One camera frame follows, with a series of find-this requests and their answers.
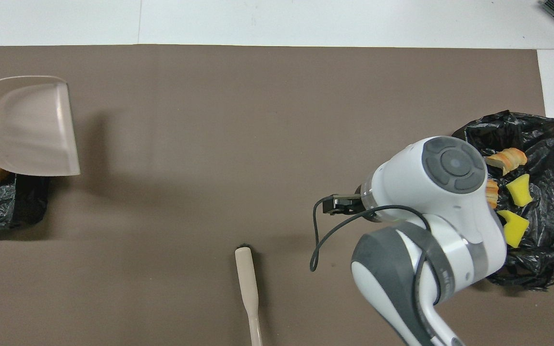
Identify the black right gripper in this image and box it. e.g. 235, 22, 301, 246
323, 185, 378, 222

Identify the beige brush with black bristles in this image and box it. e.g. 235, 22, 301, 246
235, 246, 263, 346

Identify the tan puff pastry piece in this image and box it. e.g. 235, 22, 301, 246
486, 179, 499, 210

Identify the yellow sponge piece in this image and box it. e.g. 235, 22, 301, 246
505, 174, 533, 208
497, 210, 530, 249

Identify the beige plastic dustpan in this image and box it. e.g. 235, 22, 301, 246
0, 75, 81, 177

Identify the open black bag-lined bin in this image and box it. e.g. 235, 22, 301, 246
452, 110, 554, 290

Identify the brown table mat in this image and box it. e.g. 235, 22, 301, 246
0, 45, 554, 346

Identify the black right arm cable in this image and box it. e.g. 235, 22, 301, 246
310, 195, 443, 346

